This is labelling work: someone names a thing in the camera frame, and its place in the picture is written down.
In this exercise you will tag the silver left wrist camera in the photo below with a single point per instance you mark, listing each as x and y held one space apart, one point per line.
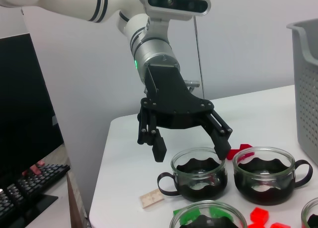
179 2

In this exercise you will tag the dark red notched brick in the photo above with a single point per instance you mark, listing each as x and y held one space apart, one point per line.
236 152

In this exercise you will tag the glass teacup black holder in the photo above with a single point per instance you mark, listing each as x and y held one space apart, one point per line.
206 223
198 188
313 218
263 190

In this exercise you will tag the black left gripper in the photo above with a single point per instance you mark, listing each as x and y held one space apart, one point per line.
171 98

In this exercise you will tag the black computer monitor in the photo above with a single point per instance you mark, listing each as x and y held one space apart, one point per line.
20 101

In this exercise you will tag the black monitor stand base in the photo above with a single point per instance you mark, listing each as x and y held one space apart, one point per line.
41 202

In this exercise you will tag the black computer keyboard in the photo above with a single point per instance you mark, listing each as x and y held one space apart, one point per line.
37 180

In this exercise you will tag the grey perforated plastic storage bin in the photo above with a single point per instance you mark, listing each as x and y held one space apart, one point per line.
305 89

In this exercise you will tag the light wooden desk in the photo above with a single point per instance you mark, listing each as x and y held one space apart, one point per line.
62 156

